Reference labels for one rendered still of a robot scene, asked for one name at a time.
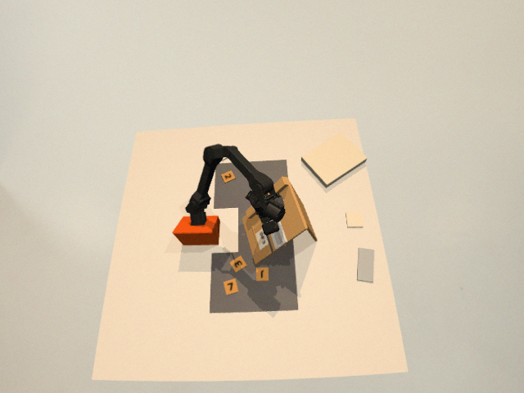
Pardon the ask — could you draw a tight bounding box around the cream paper ticket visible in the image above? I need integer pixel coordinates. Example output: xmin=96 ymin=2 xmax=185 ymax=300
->
xmin=255 ymin=229 xmax=269 ymax=250

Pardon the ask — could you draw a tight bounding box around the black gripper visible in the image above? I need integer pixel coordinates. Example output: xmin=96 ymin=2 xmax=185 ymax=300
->
xmin=255 ymin=210 xmax=279 ymax=236

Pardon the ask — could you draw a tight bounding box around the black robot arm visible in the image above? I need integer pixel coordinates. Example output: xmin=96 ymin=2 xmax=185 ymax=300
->
xmin=185 ymin=143 xmax=286 ymax=226

